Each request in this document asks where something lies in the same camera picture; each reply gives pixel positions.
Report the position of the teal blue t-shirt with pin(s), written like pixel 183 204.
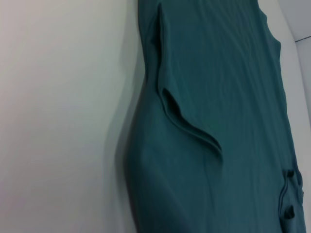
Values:
pixel 206 97

